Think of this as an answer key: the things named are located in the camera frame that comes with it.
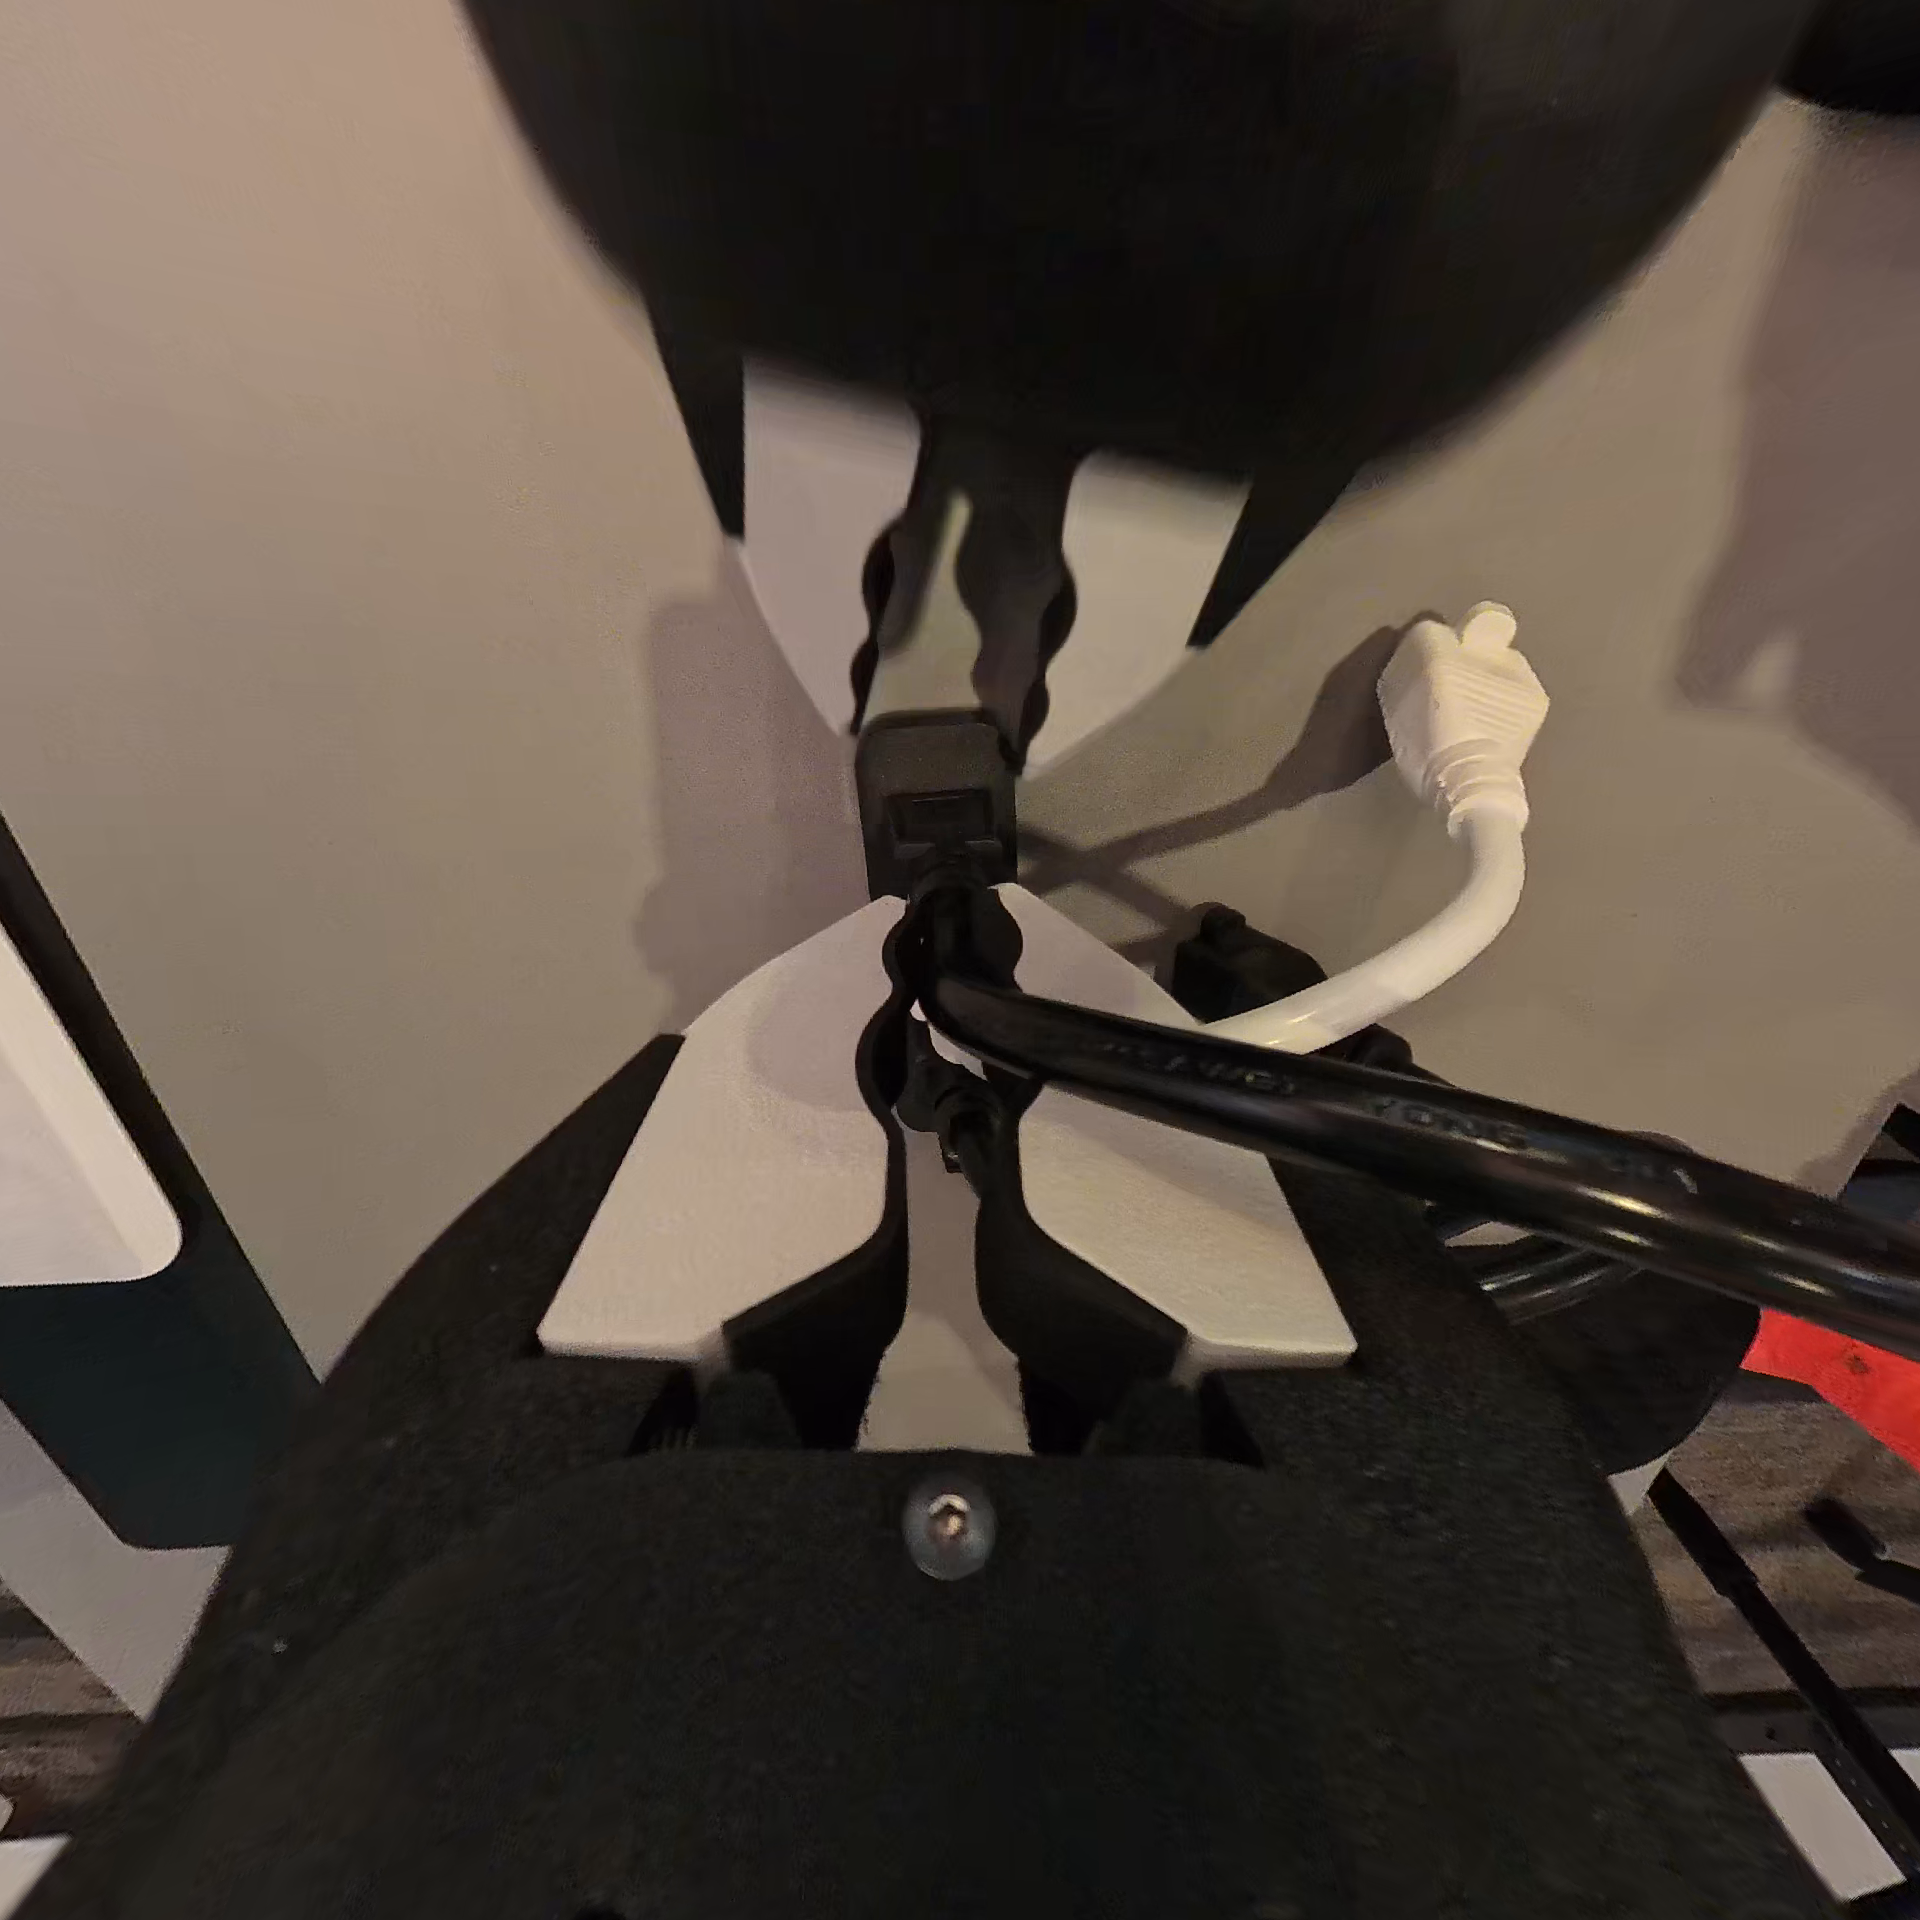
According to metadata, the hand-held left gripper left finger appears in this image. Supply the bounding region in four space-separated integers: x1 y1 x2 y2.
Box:
538 896 914 1370

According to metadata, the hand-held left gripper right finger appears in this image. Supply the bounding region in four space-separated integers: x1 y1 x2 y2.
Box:
961 883 1363 1374

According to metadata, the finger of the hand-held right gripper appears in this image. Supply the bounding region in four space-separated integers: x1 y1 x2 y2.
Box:
744 372 964 736
971 455 1252 776

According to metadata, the black power strip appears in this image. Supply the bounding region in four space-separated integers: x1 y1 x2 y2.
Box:
852 711 1025 909

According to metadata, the black power cable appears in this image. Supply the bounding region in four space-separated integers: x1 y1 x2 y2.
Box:
1168 902 1419 1074
862 796 1920 1327

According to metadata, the black round pad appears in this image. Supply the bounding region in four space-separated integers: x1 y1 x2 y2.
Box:
1499 1267 1761 1479

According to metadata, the red object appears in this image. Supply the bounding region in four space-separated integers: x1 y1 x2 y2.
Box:
1747 1303 1920 1469

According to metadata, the white power cable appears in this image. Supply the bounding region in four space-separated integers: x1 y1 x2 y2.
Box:
1200 598 1550 1051

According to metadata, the black metal frame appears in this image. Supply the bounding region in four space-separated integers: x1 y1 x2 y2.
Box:
1641 1463 1920 1869

